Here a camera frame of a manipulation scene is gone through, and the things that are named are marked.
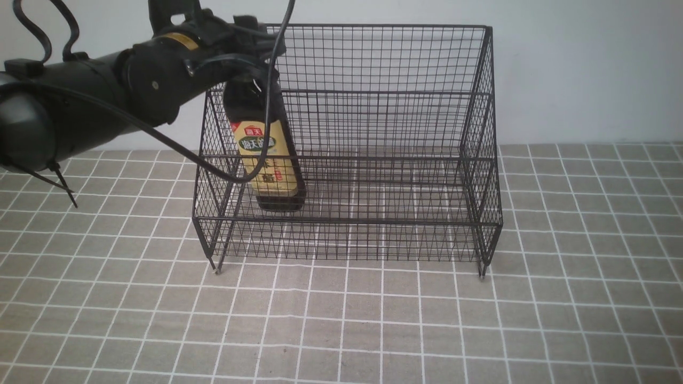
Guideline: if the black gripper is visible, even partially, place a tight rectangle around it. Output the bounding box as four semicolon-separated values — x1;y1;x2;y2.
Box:
148;1;287;86

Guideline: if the dark vinegar bottle gold cap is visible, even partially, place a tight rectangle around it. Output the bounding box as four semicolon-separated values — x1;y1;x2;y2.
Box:
224;80;307;212

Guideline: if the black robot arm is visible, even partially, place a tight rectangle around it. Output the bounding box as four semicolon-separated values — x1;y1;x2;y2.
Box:
2;1;286;173

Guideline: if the grey checkered tablecloth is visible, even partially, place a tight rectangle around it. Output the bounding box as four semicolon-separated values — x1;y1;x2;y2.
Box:
2;142;681;383

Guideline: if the black cable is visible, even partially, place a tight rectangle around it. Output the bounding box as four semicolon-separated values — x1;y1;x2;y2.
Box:
12;0;297;185

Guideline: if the black wire mesh shelf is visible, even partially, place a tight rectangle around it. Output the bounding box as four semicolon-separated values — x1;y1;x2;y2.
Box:
191;24;503;278

